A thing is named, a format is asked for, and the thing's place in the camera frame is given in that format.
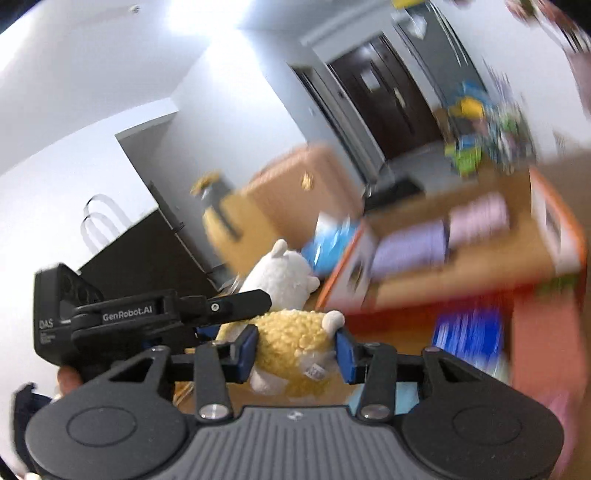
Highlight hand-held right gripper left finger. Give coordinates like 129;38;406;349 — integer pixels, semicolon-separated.
99;329;259;422

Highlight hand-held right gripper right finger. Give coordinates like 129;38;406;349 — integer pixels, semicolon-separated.
335;329;485;422

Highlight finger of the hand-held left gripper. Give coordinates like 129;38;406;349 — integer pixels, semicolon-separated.
179;290;273;325

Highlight yellow plush toy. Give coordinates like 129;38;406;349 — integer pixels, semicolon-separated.
215;310;345;400

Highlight white plush toy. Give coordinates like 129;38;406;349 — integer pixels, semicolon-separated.
238;239;320;319

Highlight orange cardboard box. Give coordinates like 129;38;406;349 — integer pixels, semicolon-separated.
316;148;591;402

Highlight person's left forearm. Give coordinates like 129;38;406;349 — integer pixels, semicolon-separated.
11;382;52;464

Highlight person's left hand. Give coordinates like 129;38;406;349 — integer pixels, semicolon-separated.
57;367;85;398

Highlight yellow grey container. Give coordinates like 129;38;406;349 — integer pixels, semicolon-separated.
191;173;246;273

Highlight blue plastic bag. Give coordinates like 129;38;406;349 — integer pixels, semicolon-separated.
302;215;362;274

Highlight blue tissue pack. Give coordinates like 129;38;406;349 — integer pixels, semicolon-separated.
433;314;509;385

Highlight brown cardboard box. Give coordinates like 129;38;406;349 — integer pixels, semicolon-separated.
231;145;365;274

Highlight purple towel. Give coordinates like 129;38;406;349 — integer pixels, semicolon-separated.
372;220;451;278

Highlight dark door mat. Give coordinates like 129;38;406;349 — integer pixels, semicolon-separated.
364;179;426;209

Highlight dark double door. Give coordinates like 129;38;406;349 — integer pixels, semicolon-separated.
327;33;448;161

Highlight pile of colourful small items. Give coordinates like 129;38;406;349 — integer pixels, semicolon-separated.
442;69;539;177

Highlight yellow plastic item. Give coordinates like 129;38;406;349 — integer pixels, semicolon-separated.
450;96;486;120

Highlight white bag handles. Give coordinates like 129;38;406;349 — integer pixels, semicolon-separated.
81;194;124;254

